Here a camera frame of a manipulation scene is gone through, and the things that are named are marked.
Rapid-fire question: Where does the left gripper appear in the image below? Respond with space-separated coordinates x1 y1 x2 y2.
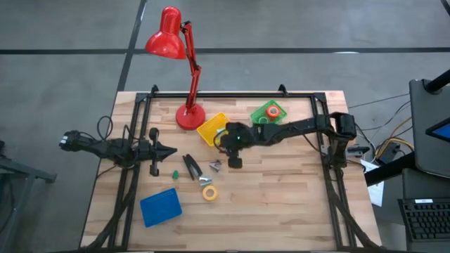
139 127 178 177

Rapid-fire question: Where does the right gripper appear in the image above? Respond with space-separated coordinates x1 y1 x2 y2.
213 122 263 170

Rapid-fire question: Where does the yellow tape roll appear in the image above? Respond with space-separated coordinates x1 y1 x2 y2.
202 184 219 202

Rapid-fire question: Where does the yellow plastic basket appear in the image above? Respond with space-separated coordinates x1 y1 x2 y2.
196 112 231 148

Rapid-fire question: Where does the green plastic basket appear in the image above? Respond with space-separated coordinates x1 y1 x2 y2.
250 99 288 126

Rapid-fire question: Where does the blue plastic basket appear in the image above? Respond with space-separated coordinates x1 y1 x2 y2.
139 187 184 228

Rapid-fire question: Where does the red desk lamp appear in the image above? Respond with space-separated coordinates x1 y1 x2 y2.
145 6 207 131

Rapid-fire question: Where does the grey side table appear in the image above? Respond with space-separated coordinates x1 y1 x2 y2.
0 140 57 253

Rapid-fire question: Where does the white paper sheet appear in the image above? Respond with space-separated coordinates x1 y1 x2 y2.
360 158 385 207

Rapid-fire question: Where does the black cart beam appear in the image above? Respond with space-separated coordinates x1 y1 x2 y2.
364 150 416 187

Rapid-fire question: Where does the grey computer cart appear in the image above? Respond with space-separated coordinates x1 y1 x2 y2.
409 68 450 180

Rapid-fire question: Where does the laptop screen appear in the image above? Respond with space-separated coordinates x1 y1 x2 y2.
425 117 450 143

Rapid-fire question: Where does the black keyboard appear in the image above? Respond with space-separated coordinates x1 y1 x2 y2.
398 197 450 243

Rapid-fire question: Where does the black aluminium table frame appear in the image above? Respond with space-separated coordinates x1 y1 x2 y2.
80 84 380 252

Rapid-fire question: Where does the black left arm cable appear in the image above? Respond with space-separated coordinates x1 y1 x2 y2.
96 115 114 141

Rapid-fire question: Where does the small black camera device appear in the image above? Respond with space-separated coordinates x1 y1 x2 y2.
346 143 371 157

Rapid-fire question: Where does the thin black floor cable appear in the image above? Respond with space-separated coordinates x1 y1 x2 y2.
347 93 411 110

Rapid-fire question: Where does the yellow cable bundle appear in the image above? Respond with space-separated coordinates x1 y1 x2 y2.
374 117 416 159

